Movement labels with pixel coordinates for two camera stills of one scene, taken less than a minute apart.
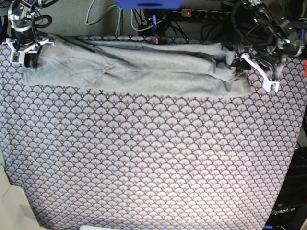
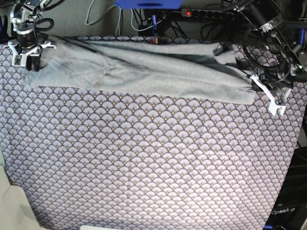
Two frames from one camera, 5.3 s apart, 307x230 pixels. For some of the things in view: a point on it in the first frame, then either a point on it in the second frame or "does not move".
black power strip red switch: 198,13 does not move
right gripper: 272,58 to 284,75
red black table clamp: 155,39 does not move
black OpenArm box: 289,212 does not move
